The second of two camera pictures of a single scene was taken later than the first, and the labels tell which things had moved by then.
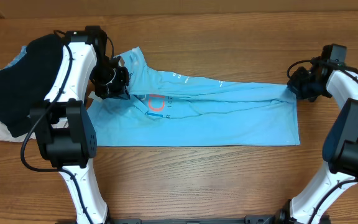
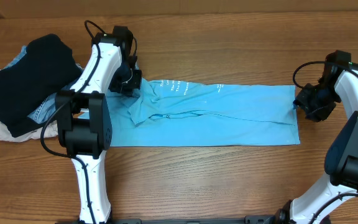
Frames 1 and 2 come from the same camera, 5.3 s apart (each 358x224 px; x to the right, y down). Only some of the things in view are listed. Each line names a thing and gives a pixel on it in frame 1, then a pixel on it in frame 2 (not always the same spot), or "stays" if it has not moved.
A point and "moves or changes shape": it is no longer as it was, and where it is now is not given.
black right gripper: [293, 86] to [316, 115]
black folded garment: [11, 92] stays
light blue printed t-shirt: [168, 108] moves or changes shape
